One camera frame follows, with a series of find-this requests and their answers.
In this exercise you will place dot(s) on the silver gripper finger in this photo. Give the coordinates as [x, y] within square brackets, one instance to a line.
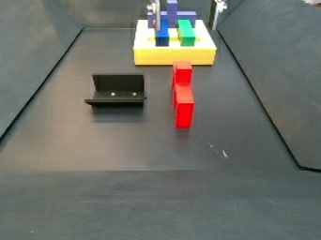
[219, 7]
[154, 8]

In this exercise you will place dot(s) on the red cross-shaped block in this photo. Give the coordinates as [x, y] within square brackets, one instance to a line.
[182, 94]

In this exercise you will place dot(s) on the yellow puzzle board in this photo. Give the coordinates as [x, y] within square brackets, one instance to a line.
[151, 55]

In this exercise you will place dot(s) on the purple cross-shaped block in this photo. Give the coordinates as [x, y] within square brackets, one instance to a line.
[173, 14]

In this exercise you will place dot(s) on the blue block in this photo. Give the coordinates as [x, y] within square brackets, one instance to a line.
[162, 35]

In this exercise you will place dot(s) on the green block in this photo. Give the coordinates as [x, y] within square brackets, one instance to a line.
[185, 33]

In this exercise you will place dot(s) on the black angle bracket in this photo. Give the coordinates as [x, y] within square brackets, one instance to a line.
[118, 89]

